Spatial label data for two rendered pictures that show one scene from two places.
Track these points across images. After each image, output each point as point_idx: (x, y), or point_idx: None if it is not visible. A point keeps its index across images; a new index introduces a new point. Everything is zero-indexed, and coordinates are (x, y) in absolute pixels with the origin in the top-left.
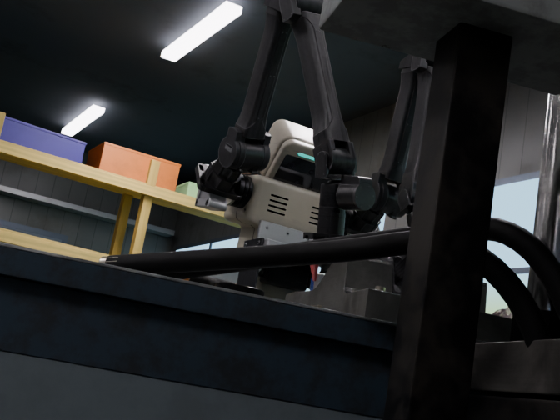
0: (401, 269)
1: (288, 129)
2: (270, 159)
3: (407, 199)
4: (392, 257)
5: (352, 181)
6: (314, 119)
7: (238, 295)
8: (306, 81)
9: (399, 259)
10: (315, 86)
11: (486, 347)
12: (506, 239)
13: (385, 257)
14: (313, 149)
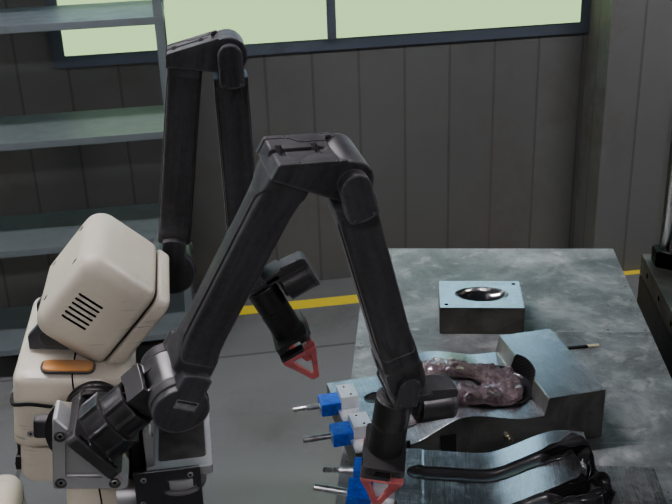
0: (584, 487)
1: (134, 276)
2: (119, 336)
3: (260, 279)
4: (602, 493)
5: (444, 394)
6: (385, 339)
7: None
8: (369, 292)
9: (584, 481)
10: (390, 298)
11: None
12: None
13: (595, 496)
14: (388, 377)
